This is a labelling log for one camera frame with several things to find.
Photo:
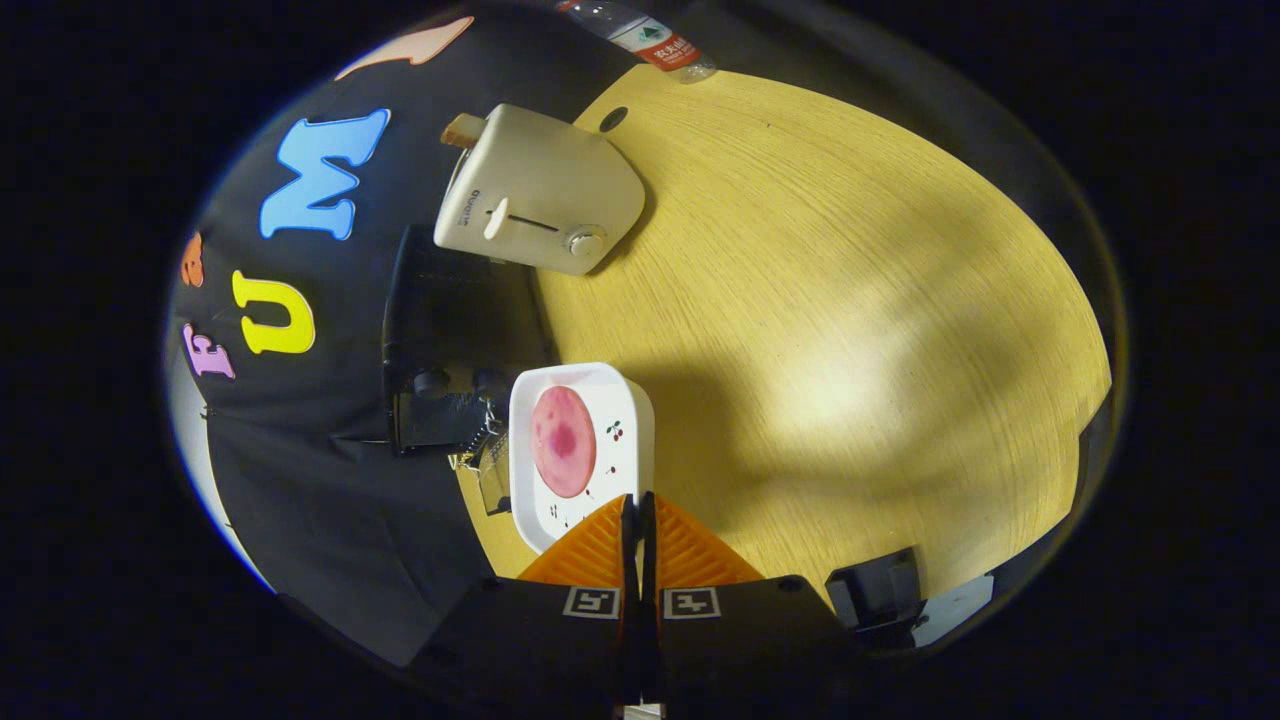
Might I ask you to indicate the black backdrop cloth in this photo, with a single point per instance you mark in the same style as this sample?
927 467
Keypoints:
330 520

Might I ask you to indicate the brown bread slice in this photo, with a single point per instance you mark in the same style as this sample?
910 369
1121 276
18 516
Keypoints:
462 131

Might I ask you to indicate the white square plate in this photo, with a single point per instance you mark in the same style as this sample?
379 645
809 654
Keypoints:
625 400

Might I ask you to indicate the white toaster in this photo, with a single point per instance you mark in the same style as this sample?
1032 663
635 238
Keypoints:
540 180

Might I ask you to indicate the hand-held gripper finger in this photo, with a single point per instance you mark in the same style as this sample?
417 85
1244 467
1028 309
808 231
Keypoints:
648 550
630 550

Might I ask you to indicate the clear water bottle red label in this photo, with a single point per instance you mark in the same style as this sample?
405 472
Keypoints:
660 45

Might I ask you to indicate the dark boxy object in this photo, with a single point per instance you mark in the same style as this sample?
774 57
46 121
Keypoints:
870 595

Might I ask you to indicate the black toaster oven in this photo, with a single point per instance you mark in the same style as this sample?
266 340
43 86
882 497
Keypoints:
450 320

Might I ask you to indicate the pink ham slice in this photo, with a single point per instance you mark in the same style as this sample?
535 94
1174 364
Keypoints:
563 440

